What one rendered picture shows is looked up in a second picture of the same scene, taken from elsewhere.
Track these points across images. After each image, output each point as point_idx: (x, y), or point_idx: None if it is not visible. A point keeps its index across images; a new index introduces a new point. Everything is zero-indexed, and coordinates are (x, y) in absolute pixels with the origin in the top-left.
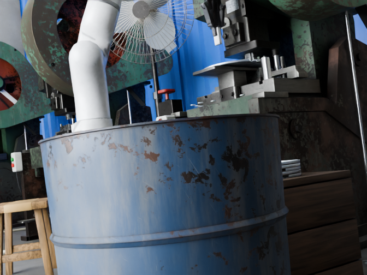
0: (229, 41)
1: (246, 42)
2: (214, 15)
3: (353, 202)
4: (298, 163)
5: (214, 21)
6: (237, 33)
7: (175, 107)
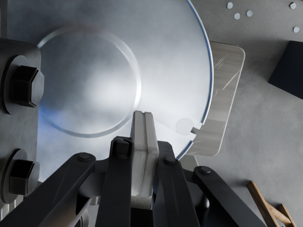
0: (30, 138)
1: (0, 34)
2: (184, 220)
3: None
4: None
5: (179, 181)
6: (24, 64)
7: (148, 218)
